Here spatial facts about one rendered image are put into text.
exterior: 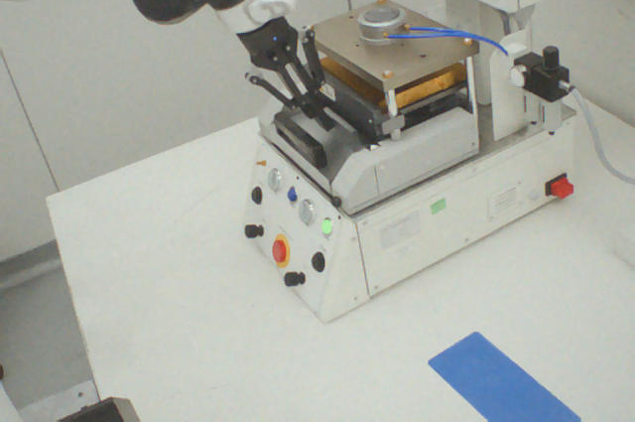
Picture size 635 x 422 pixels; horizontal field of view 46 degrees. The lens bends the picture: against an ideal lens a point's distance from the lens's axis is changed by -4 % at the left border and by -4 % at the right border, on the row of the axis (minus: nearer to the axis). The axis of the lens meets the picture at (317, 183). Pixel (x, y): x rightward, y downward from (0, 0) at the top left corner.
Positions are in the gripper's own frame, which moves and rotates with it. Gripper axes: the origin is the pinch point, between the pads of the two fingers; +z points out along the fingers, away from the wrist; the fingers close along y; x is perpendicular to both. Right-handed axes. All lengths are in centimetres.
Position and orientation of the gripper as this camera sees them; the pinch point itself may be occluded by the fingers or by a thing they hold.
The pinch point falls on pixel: (317, 111)
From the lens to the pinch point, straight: 126.9
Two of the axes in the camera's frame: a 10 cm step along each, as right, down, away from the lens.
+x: 4.7, 4.4, -7.7
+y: -7.6, 6.4, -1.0
